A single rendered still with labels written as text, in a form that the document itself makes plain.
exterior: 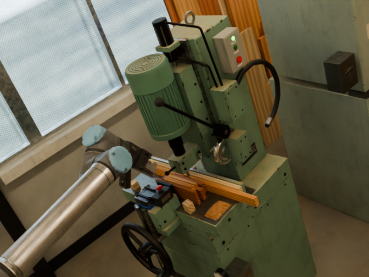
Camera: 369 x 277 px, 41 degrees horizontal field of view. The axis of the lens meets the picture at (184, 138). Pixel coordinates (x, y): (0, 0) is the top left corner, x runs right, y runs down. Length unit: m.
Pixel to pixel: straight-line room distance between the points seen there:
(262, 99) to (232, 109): 1.76
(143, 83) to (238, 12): 1.93
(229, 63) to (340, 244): 1.42
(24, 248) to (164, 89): 0.81
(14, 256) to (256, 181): 1.21
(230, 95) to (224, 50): 0.18
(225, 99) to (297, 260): 1.05
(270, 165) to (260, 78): 1.48
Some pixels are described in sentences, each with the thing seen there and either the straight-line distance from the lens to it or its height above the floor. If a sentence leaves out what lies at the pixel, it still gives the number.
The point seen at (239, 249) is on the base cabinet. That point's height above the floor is 0.63.
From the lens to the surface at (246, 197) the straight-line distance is 1.97.
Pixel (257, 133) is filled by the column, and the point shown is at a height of 0.94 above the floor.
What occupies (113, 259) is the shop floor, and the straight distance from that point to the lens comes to 3.45.
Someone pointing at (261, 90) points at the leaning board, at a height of 0.44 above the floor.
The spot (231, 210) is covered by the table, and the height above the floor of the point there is 0.89.
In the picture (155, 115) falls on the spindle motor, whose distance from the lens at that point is 1.92.
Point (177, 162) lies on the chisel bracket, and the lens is 2.07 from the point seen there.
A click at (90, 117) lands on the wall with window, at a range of 3.30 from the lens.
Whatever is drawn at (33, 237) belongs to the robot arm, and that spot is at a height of 1.40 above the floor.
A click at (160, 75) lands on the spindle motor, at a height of 1.47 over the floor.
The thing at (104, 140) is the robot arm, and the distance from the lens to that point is 1.77.
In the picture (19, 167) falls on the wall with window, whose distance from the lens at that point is 3.18.
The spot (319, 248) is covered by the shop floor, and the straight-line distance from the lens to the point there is 3.01.
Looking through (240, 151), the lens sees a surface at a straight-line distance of 2.09.
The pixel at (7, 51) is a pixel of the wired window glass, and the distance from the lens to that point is 3.16.
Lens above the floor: 2.17
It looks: 30 degrees down
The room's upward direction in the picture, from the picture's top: 21 degrees counter-clockwise
